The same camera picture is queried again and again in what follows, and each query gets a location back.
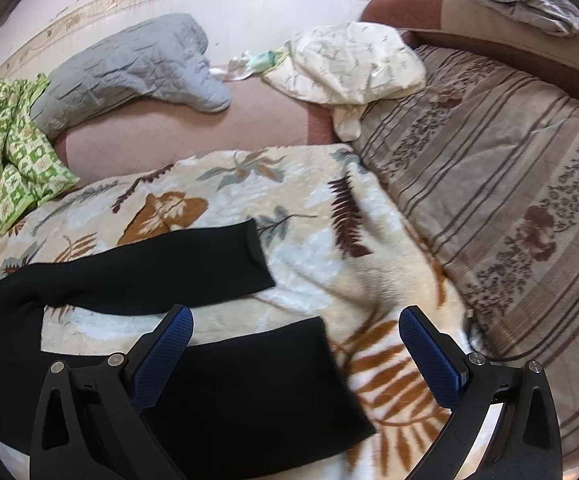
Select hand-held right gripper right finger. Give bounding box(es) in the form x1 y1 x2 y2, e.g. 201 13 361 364
398 306 565 480

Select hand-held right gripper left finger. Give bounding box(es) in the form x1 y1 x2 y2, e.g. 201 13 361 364
29 304 195 480

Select black pants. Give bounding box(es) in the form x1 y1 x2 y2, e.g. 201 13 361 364
0 217 377 480

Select leaf printed fleece blanket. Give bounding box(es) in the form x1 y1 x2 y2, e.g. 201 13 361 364
0 144 507 480

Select striped floral sofa cover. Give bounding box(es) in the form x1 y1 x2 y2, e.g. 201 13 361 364
352 44 579 466

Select brown and beige sofa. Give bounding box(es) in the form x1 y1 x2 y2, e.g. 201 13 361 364
52 0 579 186

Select green checkered quilt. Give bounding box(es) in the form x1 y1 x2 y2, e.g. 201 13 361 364
0 74 81 235

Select grey quilted pillow cover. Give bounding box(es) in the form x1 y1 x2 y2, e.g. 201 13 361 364
29 12 232 138

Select small white cloth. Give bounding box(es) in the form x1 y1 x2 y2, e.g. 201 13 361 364
212 52 256 83

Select cream printed cloth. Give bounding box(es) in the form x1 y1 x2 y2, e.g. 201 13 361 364
262 21 427 142

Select small green bottle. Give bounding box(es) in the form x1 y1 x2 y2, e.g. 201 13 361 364
248 50 277 72

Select grey striped cloth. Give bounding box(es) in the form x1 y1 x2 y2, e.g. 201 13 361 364
468 0 579 37

